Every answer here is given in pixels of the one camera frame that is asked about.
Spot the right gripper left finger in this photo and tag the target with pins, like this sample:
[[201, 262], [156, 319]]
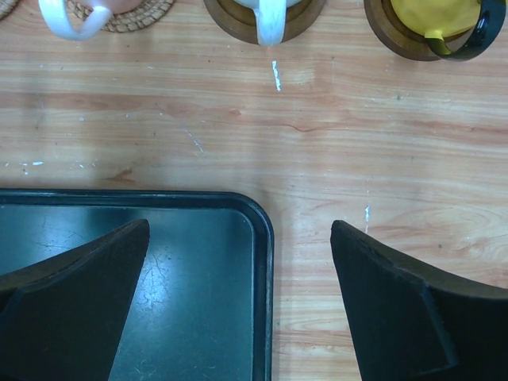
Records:
[[62, 318]]

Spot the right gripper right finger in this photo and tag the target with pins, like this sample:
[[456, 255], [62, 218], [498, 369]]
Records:
[[412, 321]]

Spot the brown wooden coaster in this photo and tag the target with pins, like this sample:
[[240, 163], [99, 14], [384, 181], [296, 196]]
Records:
[[240, 22], [394, 40]]

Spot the yellow glass mug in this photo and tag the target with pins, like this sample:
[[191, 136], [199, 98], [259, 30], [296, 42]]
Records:
[[450, 30]]

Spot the woven rattan coaster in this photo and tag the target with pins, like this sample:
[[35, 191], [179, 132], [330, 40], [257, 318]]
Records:
[[7, 7], [118, 16]]

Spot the cream ceramic mug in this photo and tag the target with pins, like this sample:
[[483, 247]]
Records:
[[270, 18]]

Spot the black plastic tray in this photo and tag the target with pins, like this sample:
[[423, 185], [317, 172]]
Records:
[[203, 306]]

